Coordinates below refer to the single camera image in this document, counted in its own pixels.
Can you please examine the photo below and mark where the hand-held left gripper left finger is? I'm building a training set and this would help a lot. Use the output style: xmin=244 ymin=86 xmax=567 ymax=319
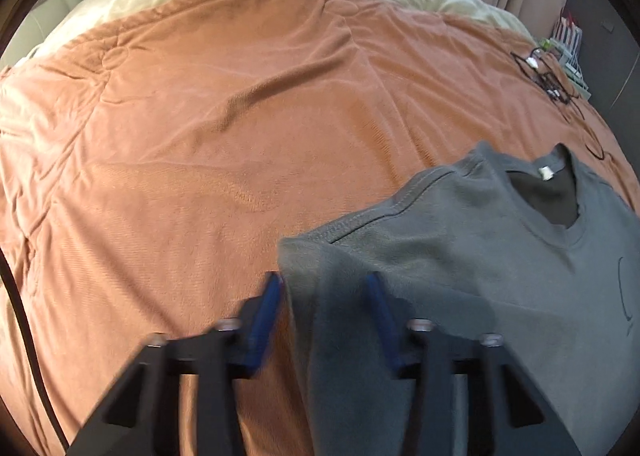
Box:
xmin=65 ymin=272 xmax=286 ymax=456

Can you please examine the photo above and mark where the cream bed headboard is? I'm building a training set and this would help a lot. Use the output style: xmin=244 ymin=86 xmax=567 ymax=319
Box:
xmin=0 ymin=0 xmax=96 ymax=66

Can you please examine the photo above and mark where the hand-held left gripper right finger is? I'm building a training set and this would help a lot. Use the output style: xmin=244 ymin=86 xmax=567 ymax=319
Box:
xmin=364 ymin=272 xmax=583 ymax=456

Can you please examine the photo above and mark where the small green white box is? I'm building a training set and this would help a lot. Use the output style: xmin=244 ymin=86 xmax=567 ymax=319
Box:
xmin=537 ymin=37 xmax=571 ymax=56

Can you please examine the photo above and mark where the striped tote bag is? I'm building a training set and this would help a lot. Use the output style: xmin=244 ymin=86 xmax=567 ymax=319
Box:
xmin=552 ymin=10 xmax=586 ymax=49

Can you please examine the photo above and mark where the orange blanket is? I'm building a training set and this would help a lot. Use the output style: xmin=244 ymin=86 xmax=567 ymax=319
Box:
xmin=0 ymin=0 xmax=633 ymax=456

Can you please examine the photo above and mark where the grey t-shirt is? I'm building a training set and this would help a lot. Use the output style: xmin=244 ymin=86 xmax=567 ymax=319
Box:
xmin=276 ymin=141 xmax=640 ymax=456

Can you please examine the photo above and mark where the black cable with white plugs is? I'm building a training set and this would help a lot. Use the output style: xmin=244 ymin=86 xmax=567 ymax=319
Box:
xmin=510 ymin=48 xmax=583 ymax=106

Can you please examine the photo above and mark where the thick black gripper cable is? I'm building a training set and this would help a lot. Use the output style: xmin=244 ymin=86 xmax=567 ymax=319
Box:
xmin=0 ymin=246 xmax=71 ymax=456

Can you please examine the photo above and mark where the cream nightstand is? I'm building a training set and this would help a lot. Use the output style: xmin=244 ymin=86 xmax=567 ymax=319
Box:
xmin=562 ymin=48 xmax=593 ymax=99

